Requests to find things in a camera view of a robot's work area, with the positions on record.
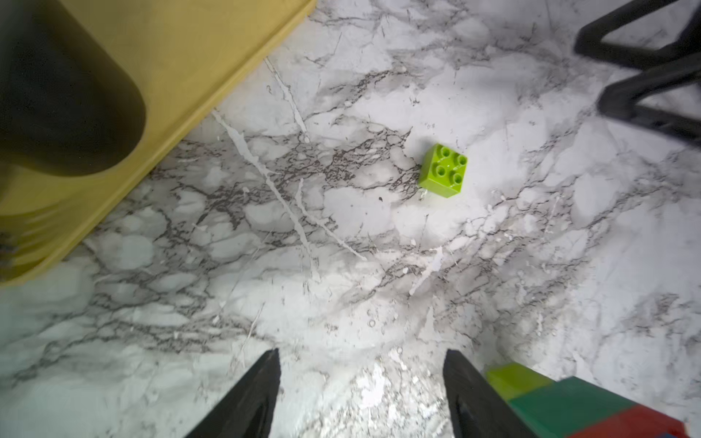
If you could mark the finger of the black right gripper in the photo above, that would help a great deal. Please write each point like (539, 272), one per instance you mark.
(664, 99)
(642, 34)

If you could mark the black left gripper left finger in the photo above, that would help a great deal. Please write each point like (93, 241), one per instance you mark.
(247, 410)

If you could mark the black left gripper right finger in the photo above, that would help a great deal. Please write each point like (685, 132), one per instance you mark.
(476, 410)

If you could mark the lime green square lego brick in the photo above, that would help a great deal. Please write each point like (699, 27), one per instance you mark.
(514, 380)

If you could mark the dark green long lego brick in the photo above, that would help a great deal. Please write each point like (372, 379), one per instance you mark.
(566, 407)

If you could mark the red long lego brick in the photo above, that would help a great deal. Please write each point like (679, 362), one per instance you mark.
(637, 422)

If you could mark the black mug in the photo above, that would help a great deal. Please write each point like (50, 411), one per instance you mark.
(67, 108)

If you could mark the yellow plastic tray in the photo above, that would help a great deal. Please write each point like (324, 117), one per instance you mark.
(184, 57)

